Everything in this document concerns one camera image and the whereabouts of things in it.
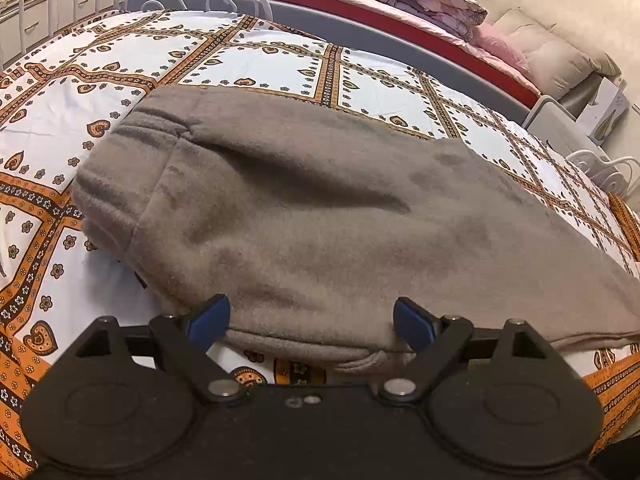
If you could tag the white drawer cabinet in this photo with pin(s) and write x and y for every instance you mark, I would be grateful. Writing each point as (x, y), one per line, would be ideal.
(37, 22)

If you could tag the orange patterned pillow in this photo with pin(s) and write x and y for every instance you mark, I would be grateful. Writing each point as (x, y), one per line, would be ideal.
(627, 225)

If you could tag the grey bed frame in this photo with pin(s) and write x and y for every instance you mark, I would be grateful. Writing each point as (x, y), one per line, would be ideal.
(350, 35)

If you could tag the heart patterned bed sheet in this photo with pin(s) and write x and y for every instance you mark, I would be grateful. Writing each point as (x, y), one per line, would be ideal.
(250, 60)

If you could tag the white metal bed frame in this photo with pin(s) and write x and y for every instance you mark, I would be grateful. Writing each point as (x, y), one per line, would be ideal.
(614, 178)

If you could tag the grey fleece pants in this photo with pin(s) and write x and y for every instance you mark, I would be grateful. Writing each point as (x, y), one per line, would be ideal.
(300, 210)

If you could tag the white cardboard box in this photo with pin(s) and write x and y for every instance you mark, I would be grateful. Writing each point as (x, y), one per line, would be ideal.
(602, 110)

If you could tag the white nightstand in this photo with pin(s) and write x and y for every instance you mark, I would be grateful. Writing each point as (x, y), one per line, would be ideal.
(555, 122)

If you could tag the pink pillow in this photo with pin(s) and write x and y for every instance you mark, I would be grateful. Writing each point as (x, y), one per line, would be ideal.
(500, 47)

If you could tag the beige padded headboard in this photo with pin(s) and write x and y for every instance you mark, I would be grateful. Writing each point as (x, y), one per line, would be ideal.
(550, 55)

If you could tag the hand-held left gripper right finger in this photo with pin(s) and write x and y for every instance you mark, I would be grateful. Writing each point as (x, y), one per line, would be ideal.
(412, 322)

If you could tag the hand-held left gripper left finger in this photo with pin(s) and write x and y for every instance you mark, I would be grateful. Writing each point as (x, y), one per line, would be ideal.
(210, 321)

